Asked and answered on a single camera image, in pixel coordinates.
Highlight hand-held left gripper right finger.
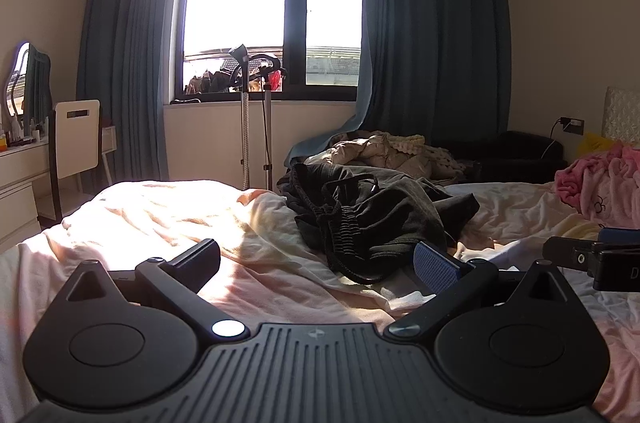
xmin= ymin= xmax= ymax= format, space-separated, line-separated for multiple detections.
xmin=383 ymin=241 xmax=582 ymax=340

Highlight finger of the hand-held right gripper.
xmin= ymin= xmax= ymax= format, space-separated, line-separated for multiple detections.
xmin=598 ymin=227 xmax=640 ymax=245
xmin=542 ymin=235 xmax=606 ymax=274

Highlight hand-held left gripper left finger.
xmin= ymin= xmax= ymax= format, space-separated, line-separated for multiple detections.
xmin=65 ymin=238 xmax=250 ymax=345

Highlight black drawstring pants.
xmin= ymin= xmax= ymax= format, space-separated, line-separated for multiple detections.
xmin=277 ymin=162 xmax=481 ymax=285

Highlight clothes hanging outside window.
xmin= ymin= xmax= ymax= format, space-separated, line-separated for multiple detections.
xmin=185 ymin=58 xmax=283 ymax=94

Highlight bed with pale pink sheet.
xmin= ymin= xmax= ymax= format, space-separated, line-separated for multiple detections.
xmin=0 ymin=180 xmax=640 ymax=423

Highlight pink fleece garment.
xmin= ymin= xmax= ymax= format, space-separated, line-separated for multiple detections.
xmin=555 ymin=142 xmax=640 ymax=229

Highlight yellow cloth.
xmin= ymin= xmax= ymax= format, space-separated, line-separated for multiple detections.
xmin=575 ymin=132 xmax=614 ymax=164

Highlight black sofa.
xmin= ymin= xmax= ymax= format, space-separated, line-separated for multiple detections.
xmin=435 ymin=130 xmax=568 ymax=184

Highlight quilted beige headboard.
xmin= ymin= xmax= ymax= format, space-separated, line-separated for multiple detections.
xmin=602 ymin=86 xmax=640 ymax=145

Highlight beige down jacket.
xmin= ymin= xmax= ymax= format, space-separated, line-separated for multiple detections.
xmin=330 ymin=130 xmax=436 ymax=179

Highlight small white rack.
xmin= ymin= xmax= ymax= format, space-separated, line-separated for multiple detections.
xmin=101 ymin=126 xmax=119 ymax=189

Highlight white dressing table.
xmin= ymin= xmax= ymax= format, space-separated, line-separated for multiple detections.
xmin=0 ymin=138 xmax=51 ymax=254

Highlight cluster of cosmetic bottles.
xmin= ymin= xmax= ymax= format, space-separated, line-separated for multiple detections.
xmin=0 ymin=113 xmax=47 ymax=150

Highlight blue curtain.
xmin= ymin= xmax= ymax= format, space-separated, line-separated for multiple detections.
xmin=285 ymin=0 xmax=513 ymax=169
xmin=75 ymin=0 xmax=181 ymax=194

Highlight wavy vanity mirror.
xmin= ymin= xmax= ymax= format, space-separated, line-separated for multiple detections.
xmin=4 ymin=42 xmax=52 ymax=125

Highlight black framed window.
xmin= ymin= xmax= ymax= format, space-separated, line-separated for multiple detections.
xmin=175 ymin=0 xmax=364 ymax=102

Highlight wall socket with charger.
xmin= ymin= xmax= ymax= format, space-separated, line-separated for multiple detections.
xmin=542 ymin=117 xmax=585 ymax=159

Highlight white chair with dark frame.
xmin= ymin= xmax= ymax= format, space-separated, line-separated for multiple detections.
xmin=47 ymin=99 xmax=101 ymax=224

